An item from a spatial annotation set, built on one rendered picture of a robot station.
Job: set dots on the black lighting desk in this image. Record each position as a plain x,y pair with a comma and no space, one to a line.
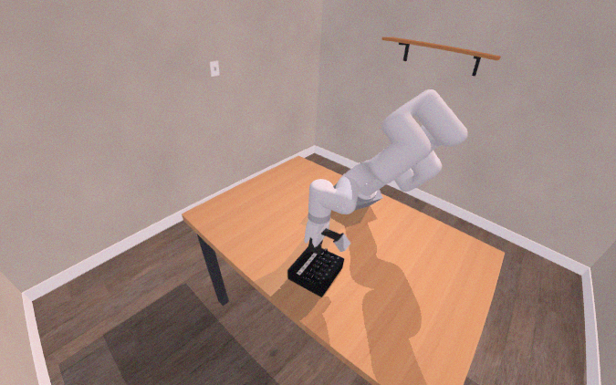
315,272

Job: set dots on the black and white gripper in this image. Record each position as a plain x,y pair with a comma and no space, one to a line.
313,234

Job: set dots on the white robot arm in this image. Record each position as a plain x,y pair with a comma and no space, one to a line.
409,160

